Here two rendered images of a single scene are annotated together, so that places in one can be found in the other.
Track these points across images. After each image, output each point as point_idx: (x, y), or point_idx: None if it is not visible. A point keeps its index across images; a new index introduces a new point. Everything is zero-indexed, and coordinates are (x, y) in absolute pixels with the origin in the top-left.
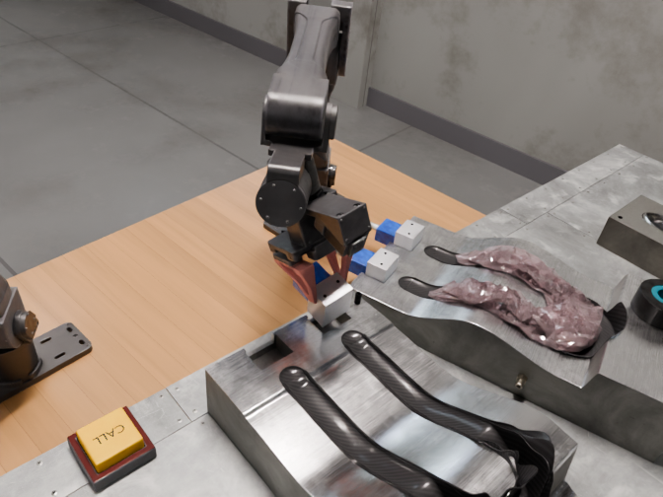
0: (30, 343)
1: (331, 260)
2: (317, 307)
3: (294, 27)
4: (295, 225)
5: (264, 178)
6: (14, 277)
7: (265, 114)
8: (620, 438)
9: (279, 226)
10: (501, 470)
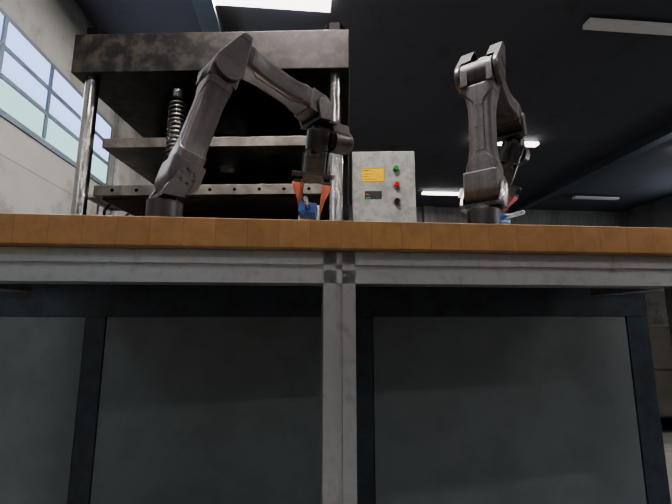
0: (466, 213)
1: (300, 197)
2: (319, 215)
3: (256, 57)
4: (329, 162)
5: (344, 133)
6: (487, 224)
7: (331, 106)
8: None
9: (347, 154)
10: None
